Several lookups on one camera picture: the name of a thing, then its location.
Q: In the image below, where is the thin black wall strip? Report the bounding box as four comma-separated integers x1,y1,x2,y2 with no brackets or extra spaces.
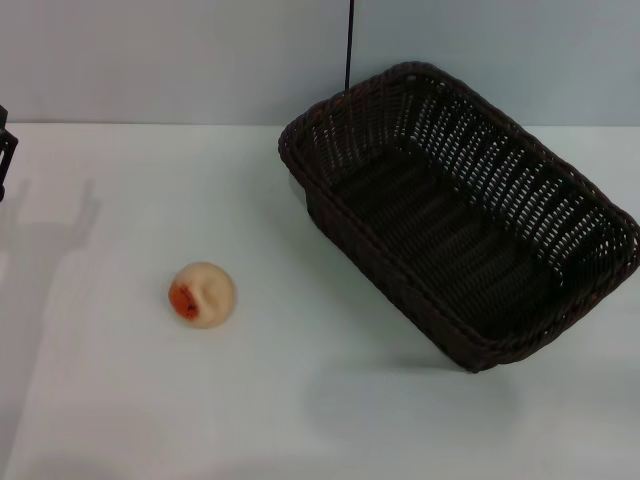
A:
342,0,356,94

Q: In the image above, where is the dark brown woven basket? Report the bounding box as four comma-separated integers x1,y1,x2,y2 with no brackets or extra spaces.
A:
276,60,640,374

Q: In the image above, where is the pale peach with orange patch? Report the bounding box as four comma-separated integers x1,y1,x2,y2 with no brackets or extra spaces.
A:
168,260,239,330

